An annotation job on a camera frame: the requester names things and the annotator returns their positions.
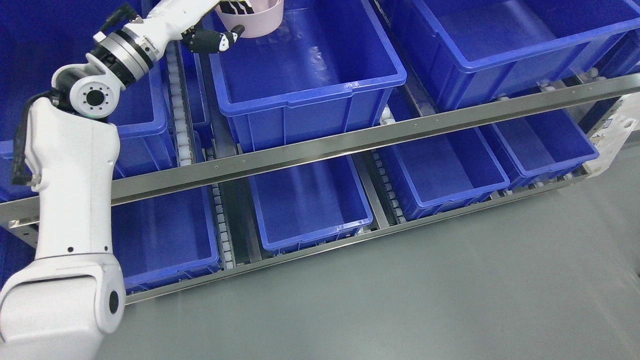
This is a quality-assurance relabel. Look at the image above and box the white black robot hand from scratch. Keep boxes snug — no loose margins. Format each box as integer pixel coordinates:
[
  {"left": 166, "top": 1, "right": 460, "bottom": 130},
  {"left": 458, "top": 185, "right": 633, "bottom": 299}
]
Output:
[{"left": 128, "top": 0, "right": 256, "bottom": 57}]

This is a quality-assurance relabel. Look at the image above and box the pink bowl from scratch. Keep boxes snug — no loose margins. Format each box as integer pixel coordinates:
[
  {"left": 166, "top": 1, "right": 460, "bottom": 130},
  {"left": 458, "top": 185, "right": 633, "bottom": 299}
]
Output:
[{"left": 215, "top": 0, "right": 285, "bottom": 38}]

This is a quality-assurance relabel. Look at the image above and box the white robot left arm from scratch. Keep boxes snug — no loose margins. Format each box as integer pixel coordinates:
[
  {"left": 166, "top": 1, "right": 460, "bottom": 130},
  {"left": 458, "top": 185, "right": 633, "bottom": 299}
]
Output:
[{"left": 1, "top": 0, "right": 218, "bottom": 360}]

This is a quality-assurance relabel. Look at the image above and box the blue bin upper middle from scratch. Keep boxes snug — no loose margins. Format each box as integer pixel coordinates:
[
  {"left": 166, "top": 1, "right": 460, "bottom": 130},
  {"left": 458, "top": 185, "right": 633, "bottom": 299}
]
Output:
[{"left": 209, "top": 0, "right": 407, "bottom": 154}]

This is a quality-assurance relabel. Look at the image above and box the blue bin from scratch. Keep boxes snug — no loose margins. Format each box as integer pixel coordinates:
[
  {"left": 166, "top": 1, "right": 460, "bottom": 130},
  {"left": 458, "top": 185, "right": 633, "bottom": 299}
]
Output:
[
  {"left": 0, "top": 0, "right": 177, "bottom": 202},
  {"left": 112, "top": 186, "right": 222, "bottom": 295},
  {"left": 248, "top": 155, "right": 374, "bottom": 256},
  {"left": 209, "top": 0, "right": 407, "bottom": 154},
  {"left": 379, "top": 0, "right": 640, "bottom": 112},
  {"left": 377, "top": 127, "right": 510, "bottom": 221},
  {"left": 479, "top": 109, "right": 599, "bottom": 191}
]

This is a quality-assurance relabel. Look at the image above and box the steel shelf rack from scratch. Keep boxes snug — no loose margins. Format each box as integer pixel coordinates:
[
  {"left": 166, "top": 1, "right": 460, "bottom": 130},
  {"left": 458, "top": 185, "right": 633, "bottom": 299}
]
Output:
[{"left": 0, "top": 0, "right": 640, "bottom": 306}]

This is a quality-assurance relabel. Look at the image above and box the blue bin lower middle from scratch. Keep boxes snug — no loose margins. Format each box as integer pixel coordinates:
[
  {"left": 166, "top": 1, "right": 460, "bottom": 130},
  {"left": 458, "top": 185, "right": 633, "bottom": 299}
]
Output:
[{"left": 248, "top": 155, "right": 374, "bottom": 256}]

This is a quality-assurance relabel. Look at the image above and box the blue bin upper left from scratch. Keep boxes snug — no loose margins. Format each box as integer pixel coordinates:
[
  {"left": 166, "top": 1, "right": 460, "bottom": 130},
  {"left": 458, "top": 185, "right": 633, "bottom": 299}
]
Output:
[{"left": 0, "top": 0, "right": 177, "bottom": 202}]

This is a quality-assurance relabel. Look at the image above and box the blue bin lower left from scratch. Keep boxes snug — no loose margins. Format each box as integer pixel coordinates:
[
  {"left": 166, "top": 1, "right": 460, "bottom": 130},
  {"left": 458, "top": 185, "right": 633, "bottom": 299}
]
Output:
[{"left": 112, "top": 186, "right": 222, "bottom": 295}]

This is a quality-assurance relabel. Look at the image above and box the blue bin upper right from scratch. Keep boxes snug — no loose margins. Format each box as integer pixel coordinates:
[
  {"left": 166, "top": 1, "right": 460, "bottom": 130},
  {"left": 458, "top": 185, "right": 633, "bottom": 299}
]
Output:
[{"left": 379, "top": 0, "right": 640, "bottom": 112}]

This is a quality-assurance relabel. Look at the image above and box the blue bin lower far right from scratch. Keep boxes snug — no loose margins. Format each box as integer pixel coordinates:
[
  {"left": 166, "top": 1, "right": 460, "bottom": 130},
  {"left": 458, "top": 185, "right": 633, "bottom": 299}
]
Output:
[{"left": 479, "top": 109, "right": 599, "bottom": 191}]

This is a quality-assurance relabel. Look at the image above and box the white sign board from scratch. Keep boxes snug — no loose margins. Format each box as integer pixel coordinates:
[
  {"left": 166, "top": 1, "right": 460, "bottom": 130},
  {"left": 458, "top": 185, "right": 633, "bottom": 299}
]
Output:
[{"left": 584, "top": 92, "right": 640, "bottom": 178}]

